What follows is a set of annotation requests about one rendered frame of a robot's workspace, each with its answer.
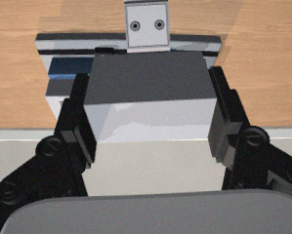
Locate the grey slotted metal block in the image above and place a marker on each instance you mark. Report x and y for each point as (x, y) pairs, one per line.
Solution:
(150, 96)

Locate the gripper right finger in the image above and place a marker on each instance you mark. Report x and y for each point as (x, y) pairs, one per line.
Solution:
(251, 161)

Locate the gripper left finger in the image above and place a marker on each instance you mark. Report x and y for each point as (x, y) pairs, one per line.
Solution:
(49, 174)

